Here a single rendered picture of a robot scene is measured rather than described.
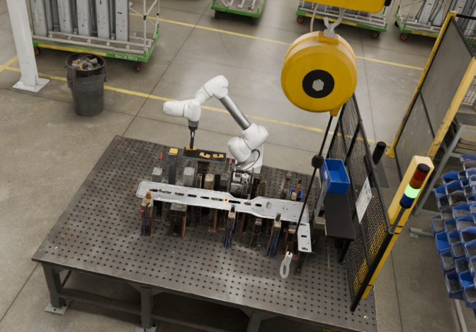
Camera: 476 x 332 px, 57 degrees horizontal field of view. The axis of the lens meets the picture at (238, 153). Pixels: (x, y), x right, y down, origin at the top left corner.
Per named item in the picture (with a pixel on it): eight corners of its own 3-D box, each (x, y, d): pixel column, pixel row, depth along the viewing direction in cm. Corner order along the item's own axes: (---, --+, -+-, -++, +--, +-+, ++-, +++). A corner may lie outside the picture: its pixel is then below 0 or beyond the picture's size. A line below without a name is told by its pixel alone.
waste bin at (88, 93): (62, 115, 581) (55, 66, 537) (80, 95, 624) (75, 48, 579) (98, 123, 579) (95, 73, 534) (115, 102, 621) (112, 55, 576)
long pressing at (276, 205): (133, 199, 342) (133, 197, 342) (140, 180, 360) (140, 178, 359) (309, 224, 345) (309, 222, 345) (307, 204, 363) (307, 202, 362)
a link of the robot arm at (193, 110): (201, 115, 351) (184, 112, 351) (202, 98, 341) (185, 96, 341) (199, 122, 342) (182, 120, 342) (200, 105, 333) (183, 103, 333)
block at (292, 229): (280, 257, 353) (286, 233, 336) (280, 245, 362) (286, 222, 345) (291, 258, 353) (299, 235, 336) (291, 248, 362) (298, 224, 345)
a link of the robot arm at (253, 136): (251, 146, 425) (270, 134, 421) (252, 153, 410) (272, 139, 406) (202, 83, 399) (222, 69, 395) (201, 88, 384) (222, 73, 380)
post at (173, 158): (166, 192, 393) (168, 154, 366) (168, 187, 399) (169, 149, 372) (175, 194, 394) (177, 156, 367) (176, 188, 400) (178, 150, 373)
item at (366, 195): (359, 225, 329) (372, 195, 310) (355, 204, 347) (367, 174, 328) (361, 225, 329) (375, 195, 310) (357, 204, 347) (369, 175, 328)
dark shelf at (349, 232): (326, 238, 335) (326, 235, 333) (317, 163, 406) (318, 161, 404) (354, 241, 335) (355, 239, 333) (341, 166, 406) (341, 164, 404)
